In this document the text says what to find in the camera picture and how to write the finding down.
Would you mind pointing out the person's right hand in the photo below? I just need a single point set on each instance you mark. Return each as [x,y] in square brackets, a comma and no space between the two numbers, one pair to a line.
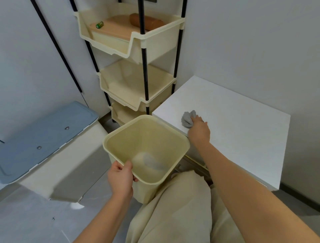
[200,131]

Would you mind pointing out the person's left hand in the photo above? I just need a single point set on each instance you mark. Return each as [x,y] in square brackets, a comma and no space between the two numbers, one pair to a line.
[121,180]

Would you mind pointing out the grey cleaning cloth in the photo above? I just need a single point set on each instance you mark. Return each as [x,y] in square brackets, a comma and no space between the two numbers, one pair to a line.
[187,120]

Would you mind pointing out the grey dust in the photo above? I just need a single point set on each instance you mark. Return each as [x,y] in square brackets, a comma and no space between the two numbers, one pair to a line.
[152,162]

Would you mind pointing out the white bedside drawer cabinet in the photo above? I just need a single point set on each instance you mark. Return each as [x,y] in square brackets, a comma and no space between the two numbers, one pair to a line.
[245,130]

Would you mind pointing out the cream plastic waste bin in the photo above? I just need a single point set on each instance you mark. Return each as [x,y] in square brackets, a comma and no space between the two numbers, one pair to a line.
[150,135]

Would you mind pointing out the person's right forearm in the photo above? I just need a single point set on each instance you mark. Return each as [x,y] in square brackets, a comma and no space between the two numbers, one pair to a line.
[250,195]

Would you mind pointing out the person's left forearm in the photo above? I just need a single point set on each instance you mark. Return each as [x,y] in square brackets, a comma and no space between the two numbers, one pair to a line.
[102,222]

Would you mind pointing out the white storage bin blue lid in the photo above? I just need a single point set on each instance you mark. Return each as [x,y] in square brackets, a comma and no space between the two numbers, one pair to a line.
[70,165]

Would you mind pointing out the beige trousers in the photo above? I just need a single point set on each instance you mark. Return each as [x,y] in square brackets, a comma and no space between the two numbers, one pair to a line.
[182,207]

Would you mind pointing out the cream tiered storage rack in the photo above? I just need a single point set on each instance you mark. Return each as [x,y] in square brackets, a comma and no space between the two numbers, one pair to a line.
[160,42]

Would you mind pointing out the brown cylindrical pouch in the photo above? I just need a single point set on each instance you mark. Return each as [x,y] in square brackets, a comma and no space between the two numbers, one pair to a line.
[153,22]

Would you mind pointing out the cream box orange lid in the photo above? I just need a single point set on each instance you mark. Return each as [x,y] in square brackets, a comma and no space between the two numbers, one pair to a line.
[117,28]

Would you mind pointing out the white wardrobe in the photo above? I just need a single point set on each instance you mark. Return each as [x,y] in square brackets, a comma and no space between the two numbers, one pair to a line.
[25,70]

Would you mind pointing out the green battery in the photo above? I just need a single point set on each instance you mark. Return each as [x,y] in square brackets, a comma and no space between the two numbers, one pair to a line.
[99,25]

